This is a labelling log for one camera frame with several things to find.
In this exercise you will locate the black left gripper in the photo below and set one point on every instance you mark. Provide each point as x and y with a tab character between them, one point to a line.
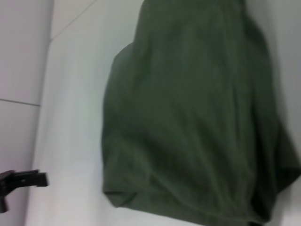
5	186

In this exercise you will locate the dark green FREE t-shirt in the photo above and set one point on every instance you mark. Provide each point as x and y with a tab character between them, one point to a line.
200	117

